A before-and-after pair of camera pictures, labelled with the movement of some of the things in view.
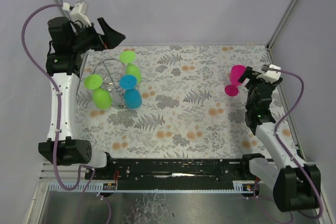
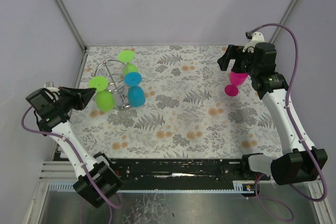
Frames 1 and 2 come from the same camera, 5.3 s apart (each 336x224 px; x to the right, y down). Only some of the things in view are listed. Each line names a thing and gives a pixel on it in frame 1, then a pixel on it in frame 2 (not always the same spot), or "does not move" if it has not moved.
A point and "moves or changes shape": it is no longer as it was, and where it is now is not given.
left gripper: (97, 38) to (66, 98)
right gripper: (252, 77) to (238, 57)
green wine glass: (101, 97) moves or changes shape
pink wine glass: (236, 71) does not move
